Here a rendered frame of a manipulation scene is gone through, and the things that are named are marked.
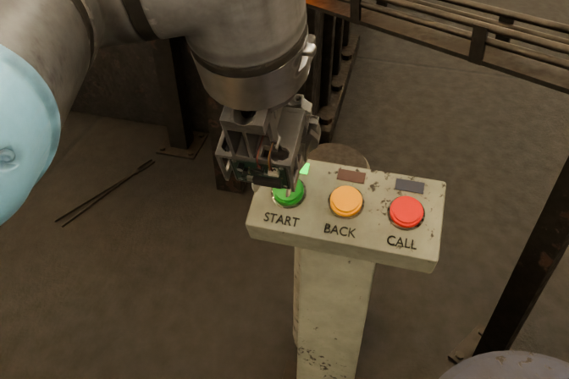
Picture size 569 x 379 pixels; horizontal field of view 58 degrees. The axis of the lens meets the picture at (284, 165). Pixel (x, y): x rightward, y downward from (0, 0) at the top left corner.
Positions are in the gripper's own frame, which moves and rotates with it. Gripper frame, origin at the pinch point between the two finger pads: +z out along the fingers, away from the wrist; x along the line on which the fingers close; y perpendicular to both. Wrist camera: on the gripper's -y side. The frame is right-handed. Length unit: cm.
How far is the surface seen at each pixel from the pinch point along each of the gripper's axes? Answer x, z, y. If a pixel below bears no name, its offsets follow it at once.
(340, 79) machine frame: -9, 96, -88
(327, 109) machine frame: -10, 89, -70
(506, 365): 30.9, 20.4, 13.1
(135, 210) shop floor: -55, 77, -18
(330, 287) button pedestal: 6.8, 18.3, 8.1
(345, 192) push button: 7.3, 5.8, -0.7
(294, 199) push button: 1.1, 5.8, 1.5
